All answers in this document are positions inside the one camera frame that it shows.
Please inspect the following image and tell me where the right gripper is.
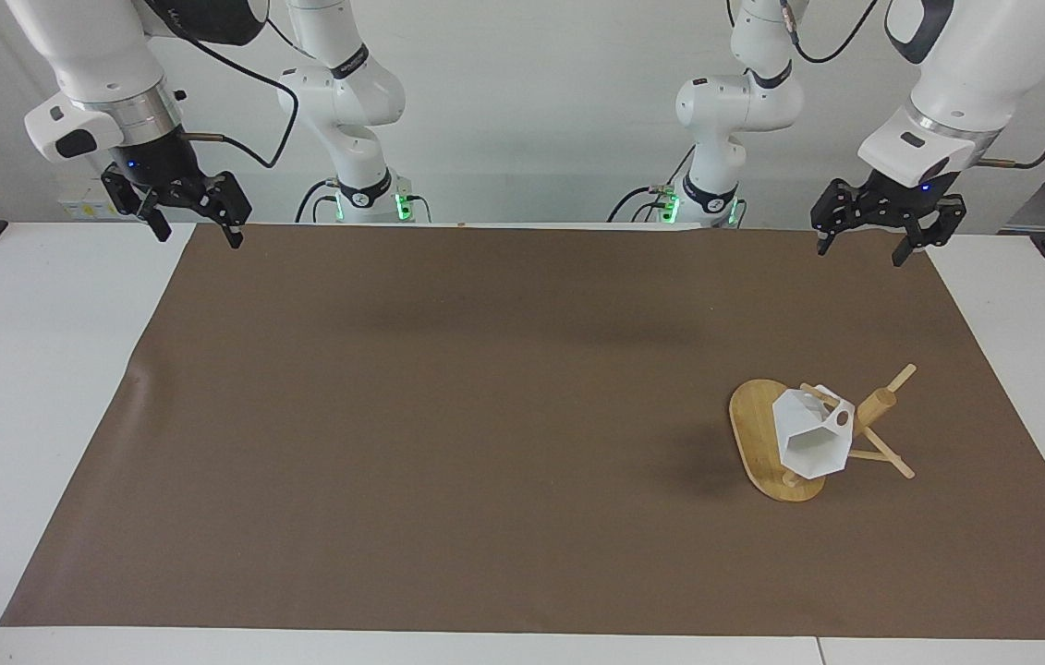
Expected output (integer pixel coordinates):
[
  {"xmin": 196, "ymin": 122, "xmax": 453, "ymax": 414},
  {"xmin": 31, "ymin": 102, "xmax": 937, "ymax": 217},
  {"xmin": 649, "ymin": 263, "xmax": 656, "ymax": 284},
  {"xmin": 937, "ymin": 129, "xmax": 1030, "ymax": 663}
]
[{"xmin": 101, "ymin": 126, "xmax": 254, "ymax": 250}]

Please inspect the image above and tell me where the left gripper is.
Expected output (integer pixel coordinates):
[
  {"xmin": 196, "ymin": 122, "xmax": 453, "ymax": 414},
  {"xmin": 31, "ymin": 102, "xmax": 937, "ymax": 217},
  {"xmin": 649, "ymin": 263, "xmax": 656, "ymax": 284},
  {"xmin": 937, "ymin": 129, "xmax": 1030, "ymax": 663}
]
[{"xmin": 809, "ymin": 164, "xmax": 968, "ymax": 270}]

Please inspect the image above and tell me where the wooden cup rack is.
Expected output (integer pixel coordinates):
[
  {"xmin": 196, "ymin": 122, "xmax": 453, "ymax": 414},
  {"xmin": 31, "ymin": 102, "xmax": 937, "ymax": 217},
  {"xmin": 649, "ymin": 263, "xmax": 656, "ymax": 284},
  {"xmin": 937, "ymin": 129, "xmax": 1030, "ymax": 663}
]
[{"xmin": 728, "ymin": 362, "xmax": 919, "ymax": 505}]

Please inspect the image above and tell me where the white faceted cup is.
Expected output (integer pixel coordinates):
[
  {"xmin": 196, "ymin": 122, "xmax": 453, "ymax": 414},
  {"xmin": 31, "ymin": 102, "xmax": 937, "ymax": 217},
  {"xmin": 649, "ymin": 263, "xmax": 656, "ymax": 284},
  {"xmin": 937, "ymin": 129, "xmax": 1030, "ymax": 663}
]
[{"xmin": 772, "ymin": 382, "xmax": 857, "ymax": 481}]

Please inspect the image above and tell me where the black cable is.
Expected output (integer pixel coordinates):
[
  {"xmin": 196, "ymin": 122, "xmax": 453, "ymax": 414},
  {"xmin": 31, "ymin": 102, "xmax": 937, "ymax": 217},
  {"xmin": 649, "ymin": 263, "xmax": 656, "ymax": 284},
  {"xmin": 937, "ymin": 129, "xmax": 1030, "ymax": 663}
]
[
  {"xmin": 779, "ymin": 0, "xmax": 881, "ymax": 66},
  {"xmin": 145, "ymin": 0, "xmax": 301, "ymax": 171},
  {"xmin": 295, "ymin": 179, "xmax": 340, "ymax": 224},
  {"xmin": 977, "ymin": 37, "xmax": 1045, "ymax": 172},
  {"xmin": 607, "ymin": 146, "xmax": 700, "ymax": 224}
]

